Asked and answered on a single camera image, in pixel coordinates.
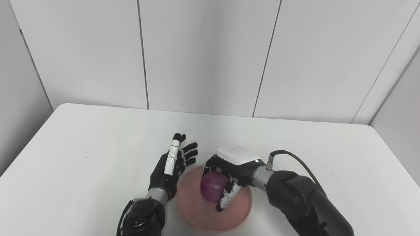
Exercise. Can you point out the pink round plate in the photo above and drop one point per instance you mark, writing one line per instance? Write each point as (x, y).
(197, 213)

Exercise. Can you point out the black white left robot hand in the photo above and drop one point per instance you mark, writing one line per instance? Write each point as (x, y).
(167, 173)

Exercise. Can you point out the purple red onion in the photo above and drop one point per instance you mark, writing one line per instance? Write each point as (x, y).
(211, 186)

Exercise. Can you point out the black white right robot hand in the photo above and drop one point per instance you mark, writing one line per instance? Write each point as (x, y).
(239, 160)

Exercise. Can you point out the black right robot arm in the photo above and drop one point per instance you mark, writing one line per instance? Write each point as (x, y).
(295, 196)

